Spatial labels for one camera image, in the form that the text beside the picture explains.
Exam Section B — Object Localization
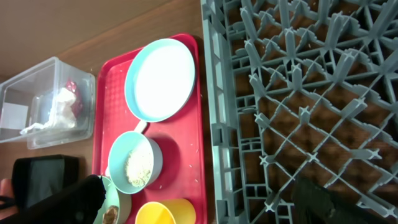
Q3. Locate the light blue rice bowl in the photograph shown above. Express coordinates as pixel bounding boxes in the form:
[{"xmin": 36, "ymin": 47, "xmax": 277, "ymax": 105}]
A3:
[{"xmin": 108, "ymin": 131, "xmax": 163, "ymax": 194}]

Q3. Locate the clear plastic bin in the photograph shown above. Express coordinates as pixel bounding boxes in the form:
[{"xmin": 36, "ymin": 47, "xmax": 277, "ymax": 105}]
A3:
[{"xmin": 1, "ymin": 57, "xmax": 96, "ymax": 149}]

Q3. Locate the large light blue plate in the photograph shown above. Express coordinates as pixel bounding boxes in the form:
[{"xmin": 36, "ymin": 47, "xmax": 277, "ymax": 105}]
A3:
[{"xmin": 124, "ymin": 39, "xmax": 196, "ymax": 123}]

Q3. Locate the red serving tray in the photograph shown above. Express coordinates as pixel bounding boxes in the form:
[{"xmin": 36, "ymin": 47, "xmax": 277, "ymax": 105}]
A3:
[{"xmin": 92, "ymin": 34, "xmax": 207, "ymax": 223}]

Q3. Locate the pile of white rice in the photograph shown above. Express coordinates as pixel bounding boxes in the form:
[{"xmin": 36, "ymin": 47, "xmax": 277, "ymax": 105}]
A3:
[{"xmin": 125, "ymin": 149, "xmax": 153, "ymax": 187}]

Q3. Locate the grey dishwasher rack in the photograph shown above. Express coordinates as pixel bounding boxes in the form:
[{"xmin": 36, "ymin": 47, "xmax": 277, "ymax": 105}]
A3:
[{"xmin": 201, "ymin": 0, "xmax": 397, "ymax": 223}]

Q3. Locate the black waste tray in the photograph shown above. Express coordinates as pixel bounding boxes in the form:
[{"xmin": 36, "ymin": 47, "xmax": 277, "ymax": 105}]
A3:
[{"xmin": 11, "ymin": 154, "xmax": 80, "ymax": 210}]

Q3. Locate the brown food scrap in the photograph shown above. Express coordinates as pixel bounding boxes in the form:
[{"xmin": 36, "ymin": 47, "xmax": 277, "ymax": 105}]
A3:
[{"xmin": 102, "ymin": 205, "xmax": 119, "ymax": 224}]

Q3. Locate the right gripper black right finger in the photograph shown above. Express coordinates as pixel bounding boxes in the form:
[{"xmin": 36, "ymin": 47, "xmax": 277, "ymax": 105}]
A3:
[{"xmin": 292, "ymin": 177, "xmax": 381, "ymax": 224}]

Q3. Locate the yellow plastic cup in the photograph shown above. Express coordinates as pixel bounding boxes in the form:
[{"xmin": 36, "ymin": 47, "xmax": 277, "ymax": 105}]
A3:
[{"xmin": 135, "ymin": 198, "xmax": 197, "ymax": 224}]

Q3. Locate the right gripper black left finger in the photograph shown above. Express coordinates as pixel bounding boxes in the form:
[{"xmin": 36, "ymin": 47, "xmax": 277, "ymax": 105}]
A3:
[{"xmin": 1, "ymin": 175, "xmax": 106, "ymax": 224}]

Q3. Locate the mint green bowl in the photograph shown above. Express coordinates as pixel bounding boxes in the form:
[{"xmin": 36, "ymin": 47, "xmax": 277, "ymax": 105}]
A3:
[{"xmin": 93, "ymin": 175, "xmax": 131, "ymax": 224}]

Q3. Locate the white paper napkin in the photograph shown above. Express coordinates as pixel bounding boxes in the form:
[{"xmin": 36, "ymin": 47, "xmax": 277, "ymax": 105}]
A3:
[{"xmin": 19, "ymin": 88, "xmax": 77, "ymax": 135}]

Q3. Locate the red wrapper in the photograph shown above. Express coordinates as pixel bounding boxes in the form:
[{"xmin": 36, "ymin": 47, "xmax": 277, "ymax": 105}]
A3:
[{"xmin": 65, "ymin": 79, "xmax": 83, "ymax": 118}]

